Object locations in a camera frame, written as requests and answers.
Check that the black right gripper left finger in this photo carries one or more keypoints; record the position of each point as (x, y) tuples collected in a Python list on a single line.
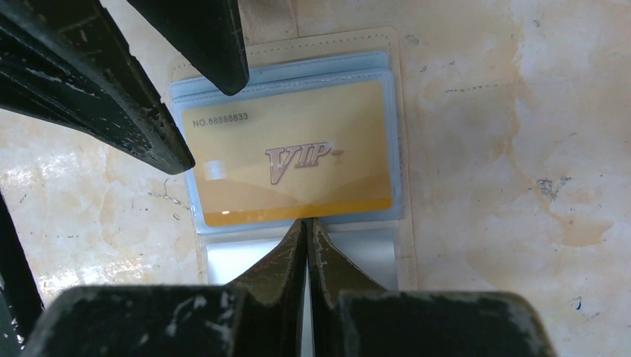
[(270, 319)]

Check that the gold credit card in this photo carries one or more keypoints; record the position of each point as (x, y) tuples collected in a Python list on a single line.
[(317, 152)]

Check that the beige card holder wallet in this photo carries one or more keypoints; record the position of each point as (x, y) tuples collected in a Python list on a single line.
[(283, 60)]

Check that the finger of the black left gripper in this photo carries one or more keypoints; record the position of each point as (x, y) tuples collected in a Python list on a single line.
[(208, 33), (67, 63)]

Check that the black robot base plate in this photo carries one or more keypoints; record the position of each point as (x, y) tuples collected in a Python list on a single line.
[(21, 304)]

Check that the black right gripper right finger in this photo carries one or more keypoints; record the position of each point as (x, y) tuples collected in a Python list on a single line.
[(333, 277)]

